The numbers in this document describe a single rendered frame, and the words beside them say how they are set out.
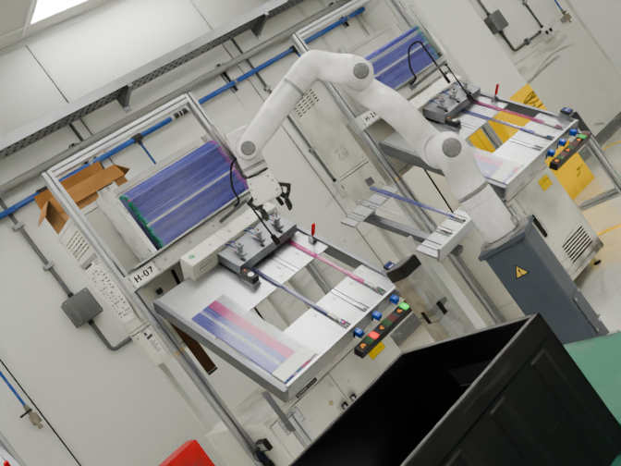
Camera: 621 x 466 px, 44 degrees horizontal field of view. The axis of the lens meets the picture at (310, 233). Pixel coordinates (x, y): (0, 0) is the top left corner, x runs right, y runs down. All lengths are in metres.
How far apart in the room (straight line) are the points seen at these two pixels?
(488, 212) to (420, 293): 1.82
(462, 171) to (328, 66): 0.57
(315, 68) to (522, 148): 1.50
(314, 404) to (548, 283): 1.04
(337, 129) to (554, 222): 1.22
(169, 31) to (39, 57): 0.90
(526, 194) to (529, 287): 1.44
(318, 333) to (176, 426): 1.91
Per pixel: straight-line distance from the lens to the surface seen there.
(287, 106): 2.61
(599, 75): 7.89
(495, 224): 2.67
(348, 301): 2.98
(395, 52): 4.14
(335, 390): 3.16
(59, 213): 3.45
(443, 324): 0.87
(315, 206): 5.32
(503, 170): 3.66
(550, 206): 4.19
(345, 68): 2.58
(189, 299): 3.08
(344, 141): 4.04
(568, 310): 2.73
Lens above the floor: 1.23
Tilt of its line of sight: 3 degrees down
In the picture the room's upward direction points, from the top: 36 degrees counter-clockwise
